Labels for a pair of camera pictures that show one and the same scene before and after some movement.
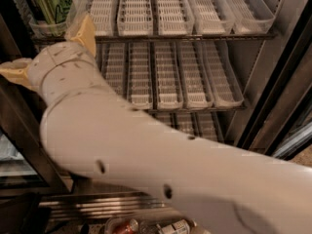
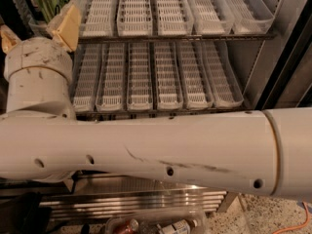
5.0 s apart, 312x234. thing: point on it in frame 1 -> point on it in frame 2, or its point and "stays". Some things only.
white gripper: x=59 y=60 -> x=37 y=55
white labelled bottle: x=181 y=226 stays
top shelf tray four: x=174 y=13 stays
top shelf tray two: x=97 y=1 stays
